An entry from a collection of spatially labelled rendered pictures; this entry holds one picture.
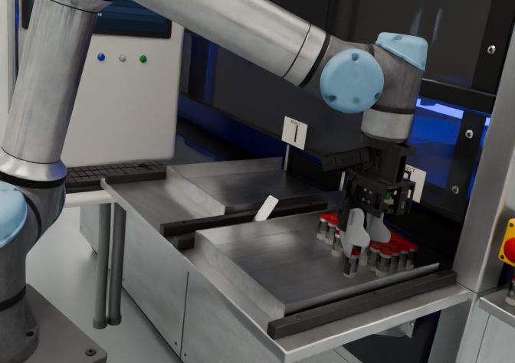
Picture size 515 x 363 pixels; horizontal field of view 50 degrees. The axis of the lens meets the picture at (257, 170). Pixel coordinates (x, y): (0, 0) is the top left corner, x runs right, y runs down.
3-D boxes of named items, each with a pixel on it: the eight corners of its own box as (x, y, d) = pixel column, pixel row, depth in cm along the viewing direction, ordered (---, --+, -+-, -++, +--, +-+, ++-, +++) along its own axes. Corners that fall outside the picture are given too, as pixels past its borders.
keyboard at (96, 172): (161, 166, 162) (162, 158, 161) (183, 181, 151) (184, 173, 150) (17, 178, 139) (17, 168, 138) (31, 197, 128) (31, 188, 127)
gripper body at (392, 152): (376, 223, 83) (391, 146, 79) (337, 202, 89) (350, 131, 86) (409, 217, 87) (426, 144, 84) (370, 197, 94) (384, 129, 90)
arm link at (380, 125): (355, 103, 85) (390, 103, 89) (349, 132, 86) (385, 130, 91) (391, 115, 79) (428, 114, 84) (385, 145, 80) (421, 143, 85)
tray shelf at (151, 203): (268, 169, 153) (269, 163, 152) (492, 291, 99) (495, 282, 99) (100, 185, 125) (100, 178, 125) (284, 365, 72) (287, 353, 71)
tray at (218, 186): (280, 168, 148) (282, 156, 147) (346, 204, 129) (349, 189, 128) (165, 179, 129) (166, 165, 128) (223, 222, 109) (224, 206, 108)
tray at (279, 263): (335, 223, 116) (337, 207, 115) (434, 280, 96) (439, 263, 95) (193, 248, 97) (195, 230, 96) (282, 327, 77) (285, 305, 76)
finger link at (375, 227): (378, 266, 90) (386, 216, 86) (353, 251, 94) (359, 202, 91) (391, 262, 91) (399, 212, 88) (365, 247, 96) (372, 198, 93)
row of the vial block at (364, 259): (323, 234, 109) (326, 213, 108) (390, 276, 95) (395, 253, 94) (314, 236, 108) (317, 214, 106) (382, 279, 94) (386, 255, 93)
